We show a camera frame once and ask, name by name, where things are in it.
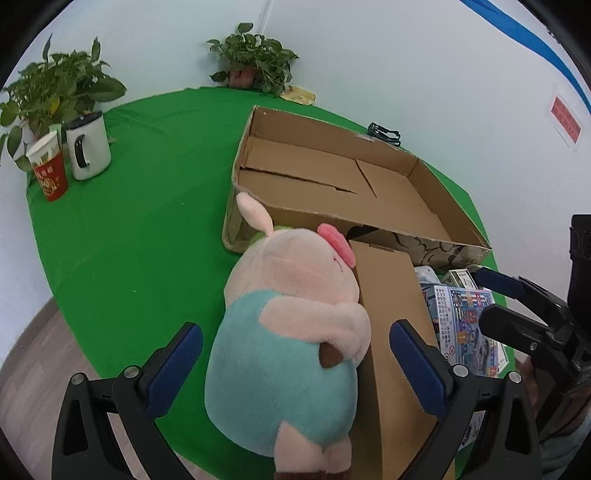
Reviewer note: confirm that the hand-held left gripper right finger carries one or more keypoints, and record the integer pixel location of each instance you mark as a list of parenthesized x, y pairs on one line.
[(415, 369)]

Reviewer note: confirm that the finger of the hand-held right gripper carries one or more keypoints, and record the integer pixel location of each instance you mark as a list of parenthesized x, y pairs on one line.
[(498, 280), (512, 325)]

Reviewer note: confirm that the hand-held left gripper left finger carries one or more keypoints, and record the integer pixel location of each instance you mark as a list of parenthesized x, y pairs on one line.
[(175, 369)]

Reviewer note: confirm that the white green medicine box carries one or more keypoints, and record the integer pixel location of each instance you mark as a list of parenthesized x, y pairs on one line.
[(459, 278)]

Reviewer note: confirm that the colourful printed box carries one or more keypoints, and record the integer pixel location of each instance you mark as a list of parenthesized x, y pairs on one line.
[(457, 318)]

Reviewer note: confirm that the long brown cardboard box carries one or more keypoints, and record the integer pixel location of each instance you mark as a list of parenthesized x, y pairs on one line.
[(388, 300)]

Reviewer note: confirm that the pink pig plush toy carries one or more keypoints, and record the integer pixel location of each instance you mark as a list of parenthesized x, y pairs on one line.
[(277, 369)]

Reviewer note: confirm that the large cardboard box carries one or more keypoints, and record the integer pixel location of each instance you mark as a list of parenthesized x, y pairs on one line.
[(323, 175)]

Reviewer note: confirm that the person's right forearm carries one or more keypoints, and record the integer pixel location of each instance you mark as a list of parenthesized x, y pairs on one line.
[(568, 450)]

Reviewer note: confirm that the person's right hand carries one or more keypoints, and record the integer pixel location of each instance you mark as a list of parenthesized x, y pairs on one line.
[(535, 383)]

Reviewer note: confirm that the black folding stand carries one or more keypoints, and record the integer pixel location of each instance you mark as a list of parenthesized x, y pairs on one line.
[(383, 134)]

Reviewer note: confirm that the red paper cup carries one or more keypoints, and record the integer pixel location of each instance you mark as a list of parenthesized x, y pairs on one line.
[(48, 175)]

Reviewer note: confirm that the yellow flat packet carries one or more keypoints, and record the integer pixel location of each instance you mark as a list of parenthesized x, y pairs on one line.
[(298, 95)]

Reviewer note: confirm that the large potted green plant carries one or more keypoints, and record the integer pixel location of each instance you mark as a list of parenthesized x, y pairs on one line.
[(55, 87)]

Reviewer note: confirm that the small potted plant red pot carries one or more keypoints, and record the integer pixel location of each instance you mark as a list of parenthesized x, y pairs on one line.
[(254, 55)]

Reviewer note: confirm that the red wall sign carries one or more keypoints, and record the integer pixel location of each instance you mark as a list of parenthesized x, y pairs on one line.
[(565, 120)]

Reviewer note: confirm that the white wall conduit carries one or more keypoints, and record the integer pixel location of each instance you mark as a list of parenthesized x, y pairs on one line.
[(265, 16)]

